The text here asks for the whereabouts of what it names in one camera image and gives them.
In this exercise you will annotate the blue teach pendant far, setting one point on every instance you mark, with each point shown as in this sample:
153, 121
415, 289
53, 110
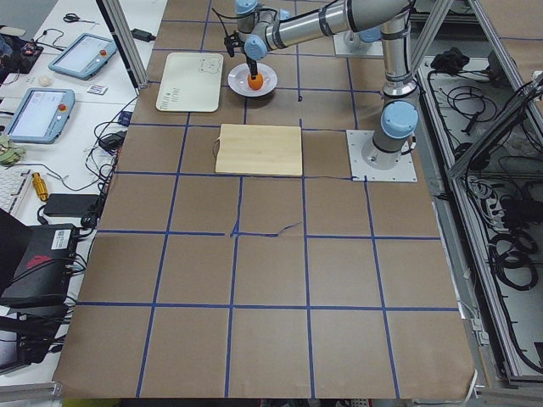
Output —
84, 57

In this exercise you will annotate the black computer box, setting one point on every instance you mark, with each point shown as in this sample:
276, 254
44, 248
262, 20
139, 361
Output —
35, 263

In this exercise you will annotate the brass cylinder tool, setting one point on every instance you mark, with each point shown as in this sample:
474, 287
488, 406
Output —
40, 186

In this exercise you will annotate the black scissors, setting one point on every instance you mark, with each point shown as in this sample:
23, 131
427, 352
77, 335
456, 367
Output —
72, 18

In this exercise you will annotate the aluminium frame post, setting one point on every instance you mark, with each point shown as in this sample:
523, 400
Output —
118, 27

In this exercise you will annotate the orange fruit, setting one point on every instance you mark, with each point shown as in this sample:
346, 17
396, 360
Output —
256, 84

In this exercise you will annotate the white round plate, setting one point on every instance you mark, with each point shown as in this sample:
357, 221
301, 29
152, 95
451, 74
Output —
243, 83

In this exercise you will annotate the cream bear tray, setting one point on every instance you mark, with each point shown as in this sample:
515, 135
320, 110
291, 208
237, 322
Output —
191, 82

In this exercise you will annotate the wooden cutting board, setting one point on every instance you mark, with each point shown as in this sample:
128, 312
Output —
263, 150

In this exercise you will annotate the blue teach pendant near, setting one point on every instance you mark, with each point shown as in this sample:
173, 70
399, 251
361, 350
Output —
41, 115

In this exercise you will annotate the small white card box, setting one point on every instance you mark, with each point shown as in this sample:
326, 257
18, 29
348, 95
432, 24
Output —
97, 89

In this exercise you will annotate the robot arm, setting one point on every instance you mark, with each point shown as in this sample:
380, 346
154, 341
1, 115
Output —
261, 29
399, 84

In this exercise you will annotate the black power adapter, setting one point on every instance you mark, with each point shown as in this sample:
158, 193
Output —
141, 35

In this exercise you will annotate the blue teach pendant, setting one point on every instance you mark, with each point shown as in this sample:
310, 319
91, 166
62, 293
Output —
41, 115
84, 57

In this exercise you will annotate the black flat power brick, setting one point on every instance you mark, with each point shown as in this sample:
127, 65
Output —
69, 205

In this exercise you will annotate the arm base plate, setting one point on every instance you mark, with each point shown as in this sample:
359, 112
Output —
367, 163
356, 48

